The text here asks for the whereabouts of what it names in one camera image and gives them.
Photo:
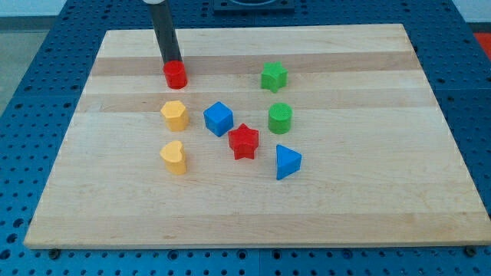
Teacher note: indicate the black cylindrical pointer rod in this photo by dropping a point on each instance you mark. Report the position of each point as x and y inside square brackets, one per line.
[164, 29]

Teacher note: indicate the blue triangular prism block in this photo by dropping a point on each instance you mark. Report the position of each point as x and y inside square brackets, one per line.
[288, 161]

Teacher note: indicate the green cylinder block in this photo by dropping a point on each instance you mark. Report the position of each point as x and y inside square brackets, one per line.
[280, 118]

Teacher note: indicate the red cylinder block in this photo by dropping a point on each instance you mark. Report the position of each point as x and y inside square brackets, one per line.
[175, 74]

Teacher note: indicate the blue cube block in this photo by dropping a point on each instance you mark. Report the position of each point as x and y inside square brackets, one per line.
[218, 118]

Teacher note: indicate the yellow heart block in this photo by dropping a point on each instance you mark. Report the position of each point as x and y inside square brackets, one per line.
[174, 157]

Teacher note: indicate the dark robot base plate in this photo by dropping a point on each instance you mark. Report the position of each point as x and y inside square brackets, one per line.
[226, 6]

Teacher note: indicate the green star block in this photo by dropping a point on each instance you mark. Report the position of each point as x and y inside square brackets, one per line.
[274, 76]

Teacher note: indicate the yellow hexagon block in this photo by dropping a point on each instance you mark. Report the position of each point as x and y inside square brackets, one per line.
[175, 115]

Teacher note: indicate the light wooden board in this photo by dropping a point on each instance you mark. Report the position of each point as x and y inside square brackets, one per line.
[380, 167]

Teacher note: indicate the red star block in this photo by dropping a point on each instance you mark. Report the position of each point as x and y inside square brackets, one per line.
[243, 141]

